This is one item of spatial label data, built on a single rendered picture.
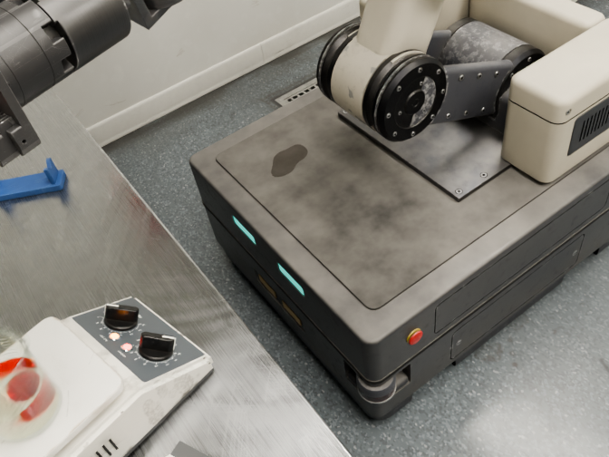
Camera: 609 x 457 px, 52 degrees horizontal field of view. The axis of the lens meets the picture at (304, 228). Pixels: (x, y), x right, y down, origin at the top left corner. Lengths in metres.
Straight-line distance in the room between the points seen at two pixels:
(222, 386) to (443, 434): 0.84
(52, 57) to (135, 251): 0.39
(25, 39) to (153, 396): 0.32
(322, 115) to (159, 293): 0.90
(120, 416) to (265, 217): 0.80
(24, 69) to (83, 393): 0.28
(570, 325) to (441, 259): 0.49
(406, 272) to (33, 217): 0.65
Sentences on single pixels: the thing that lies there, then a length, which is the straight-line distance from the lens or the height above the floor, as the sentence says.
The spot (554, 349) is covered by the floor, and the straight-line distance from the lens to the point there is 1.55.
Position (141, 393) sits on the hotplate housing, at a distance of 0.58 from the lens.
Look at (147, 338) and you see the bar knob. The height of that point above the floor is 0.82.
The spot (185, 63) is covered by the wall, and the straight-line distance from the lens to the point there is 2.28.
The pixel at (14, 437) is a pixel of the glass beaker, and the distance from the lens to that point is 0.57.
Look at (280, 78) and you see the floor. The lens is 2.35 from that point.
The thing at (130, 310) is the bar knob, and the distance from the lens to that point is 0.64.
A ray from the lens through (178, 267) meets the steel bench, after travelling 0.74.
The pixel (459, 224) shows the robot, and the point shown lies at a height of 0.37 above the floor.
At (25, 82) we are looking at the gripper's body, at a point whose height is 1.10.
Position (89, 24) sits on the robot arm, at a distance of 0.44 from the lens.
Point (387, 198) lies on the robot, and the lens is 1.31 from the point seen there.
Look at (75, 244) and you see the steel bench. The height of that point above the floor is 0.75.
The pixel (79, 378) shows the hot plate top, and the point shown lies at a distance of 0.59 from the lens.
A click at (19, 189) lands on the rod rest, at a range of 0.93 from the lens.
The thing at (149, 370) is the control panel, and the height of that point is 0.81.
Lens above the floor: 1.29
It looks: 47 degrees down
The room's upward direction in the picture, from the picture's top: 11 degrees counter-clockwise
